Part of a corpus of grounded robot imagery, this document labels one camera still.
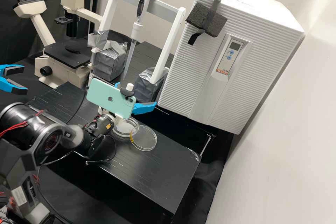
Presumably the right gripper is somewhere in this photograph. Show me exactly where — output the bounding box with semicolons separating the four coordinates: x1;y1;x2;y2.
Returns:
110;82;158;131

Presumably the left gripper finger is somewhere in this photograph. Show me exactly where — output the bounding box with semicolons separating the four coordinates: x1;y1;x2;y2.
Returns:
0;63;26;76
0;76;29;96

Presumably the grey taped block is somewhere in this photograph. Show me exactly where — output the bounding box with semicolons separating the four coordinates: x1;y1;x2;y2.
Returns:
136;68;169;104
89;29;128;82

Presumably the petri dish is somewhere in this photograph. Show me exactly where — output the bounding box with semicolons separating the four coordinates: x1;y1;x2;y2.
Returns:
112;117;139;138

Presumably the petri dish lid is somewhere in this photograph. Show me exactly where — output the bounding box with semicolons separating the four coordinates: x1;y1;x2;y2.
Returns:
129;125;158;152

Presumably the cream microscope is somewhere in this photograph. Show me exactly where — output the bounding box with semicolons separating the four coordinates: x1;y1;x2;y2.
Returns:
13;0;104;90

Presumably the incubator door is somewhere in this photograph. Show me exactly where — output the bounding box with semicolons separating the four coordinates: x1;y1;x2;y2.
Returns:
158;0;305;135

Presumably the pipette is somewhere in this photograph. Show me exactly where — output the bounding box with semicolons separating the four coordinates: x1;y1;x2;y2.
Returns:
122;0;154;81

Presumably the white pipette stand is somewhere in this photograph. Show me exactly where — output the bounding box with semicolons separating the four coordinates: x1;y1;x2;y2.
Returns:
90;0;187;84

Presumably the white incubator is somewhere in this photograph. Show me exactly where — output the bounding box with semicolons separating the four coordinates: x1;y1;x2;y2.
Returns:
197;0;307;35

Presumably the right wrist camera phone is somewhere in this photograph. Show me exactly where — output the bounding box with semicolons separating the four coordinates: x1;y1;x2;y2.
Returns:
86;77;138;121

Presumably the black cable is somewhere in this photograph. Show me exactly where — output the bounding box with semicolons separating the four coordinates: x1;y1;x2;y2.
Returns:
65;85;90;126
85;133;118;166

